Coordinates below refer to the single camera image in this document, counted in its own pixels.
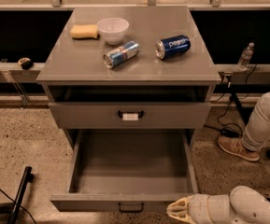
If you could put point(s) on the ribbed gripper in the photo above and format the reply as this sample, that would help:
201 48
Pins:
198 207

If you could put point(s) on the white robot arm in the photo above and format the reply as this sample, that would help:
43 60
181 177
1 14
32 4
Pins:
242 205

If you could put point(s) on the grey open bottom drawer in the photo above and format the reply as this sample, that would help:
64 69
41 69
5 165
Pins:
128 171

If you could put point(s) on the grey middle drawer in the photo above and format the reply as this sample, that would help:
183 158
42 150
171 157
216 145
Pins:
69 115

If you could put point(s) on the grey drawer cabinet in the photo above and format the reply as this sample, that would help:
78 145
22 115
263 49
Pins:
75 70

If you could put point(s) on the tan sneaker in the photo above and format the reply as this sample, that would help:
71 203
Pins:
235 147

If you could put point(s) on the person's leg in beige trousers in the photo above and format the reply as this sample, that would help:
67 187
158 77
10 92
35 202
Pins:
258 128

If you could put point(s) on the black tripod stand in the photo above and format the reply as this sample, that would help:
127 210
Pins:
227 78

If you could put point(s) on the black metal stand leg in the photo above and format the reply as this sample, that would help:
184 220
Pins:
27 177

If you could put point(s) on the clear plastic water bottle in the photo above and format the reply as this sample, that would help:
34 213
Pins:
245 57

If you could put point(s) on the blue pepsi can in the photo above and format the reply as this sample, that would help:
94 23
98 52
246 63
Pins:
171 46

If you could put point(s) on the silver blue energy drink can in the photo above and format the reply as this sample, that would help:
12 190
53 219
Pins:
121 54

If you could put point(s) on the white plastic bowl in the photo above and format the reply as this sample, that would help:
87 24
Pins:
112 30

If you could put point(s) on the yellow sponge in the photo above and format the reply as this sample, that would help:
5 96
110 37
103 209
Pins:
84 31

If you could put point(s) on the black yellow tape measure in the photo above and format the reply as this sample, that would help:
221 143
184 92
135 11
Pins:
25 63

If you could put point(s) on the black power adapter with cable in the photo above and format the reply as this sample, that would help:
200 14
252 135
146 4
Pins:
231 130

